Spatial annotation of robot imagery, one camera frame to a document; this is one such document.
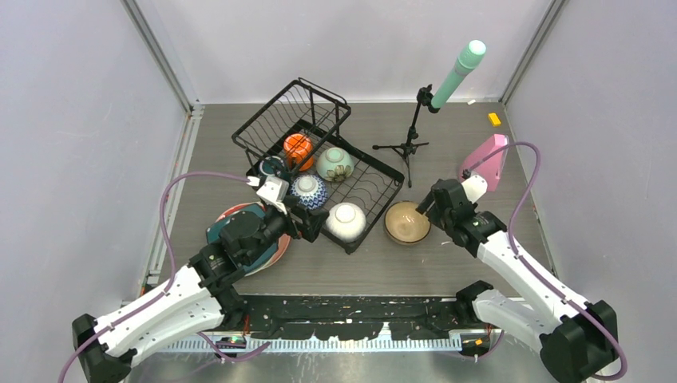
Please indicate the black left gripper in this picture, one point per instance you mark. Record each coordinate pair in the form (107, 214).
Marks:
(311, 221)

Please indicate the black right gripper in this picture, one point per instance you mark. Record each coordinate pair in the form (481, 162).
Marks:
(426, 202)

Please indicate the red patterned bowl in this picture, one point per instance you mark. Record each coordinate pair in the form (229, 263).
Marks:
(311, 191)

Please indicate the white blue-rimmed bowl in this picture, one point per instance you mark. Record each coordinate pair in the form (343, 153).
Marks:
(346, 221)

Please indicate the light green bowl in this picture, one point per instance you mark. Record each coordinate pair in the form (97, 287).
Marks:
(334, 165)

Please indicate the dark green mug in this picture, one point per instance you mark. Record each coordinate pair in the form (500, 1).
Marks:
(274, 166)

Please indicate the orange mug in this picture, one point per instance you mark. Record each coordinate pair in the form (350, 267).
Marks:
(298, 148)

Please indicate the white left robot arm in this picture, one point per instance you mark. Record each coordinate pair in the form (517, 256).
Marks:
(198, 296)

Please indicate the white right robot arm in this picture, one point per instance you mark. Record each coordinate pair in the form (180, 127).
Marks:
(574, 338)

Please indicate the pink round plate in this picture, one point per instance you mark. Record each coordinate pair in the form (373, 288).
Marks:
(271, 256)

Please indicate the brown striped bowl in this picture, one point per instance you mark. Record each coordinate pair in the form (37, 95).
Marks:
(404, 224)

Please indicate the pink wedge object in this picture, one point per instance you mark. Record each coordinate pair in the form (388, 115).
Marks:
(490, 169)

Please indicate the red round plate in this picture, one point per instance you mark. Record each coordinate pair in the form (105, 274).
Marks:
(232, 210)

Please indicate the teal square plate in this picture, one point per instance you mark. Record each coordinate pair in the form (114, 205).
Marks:
(245, 217)

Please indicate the black mini tripod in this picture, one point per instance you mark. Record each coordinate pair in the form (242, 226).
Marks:
(408, 148)

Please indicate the yellow small block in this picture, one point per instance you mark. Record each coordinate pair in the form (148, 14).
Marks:
(494, 119)

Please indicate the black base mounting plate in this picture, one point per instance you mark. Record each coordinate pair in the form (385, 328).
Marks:
(349, 318)

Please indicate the mint green microphone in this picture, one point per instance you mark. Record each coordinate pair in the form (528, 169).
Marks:
(467, 61)

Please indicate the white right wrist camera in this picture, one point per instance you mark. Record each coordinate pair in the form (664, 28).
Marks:
(474, 187)

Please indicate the black wire dish rack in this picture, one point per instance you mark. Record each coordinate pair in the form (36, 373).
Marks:
(298, 132)

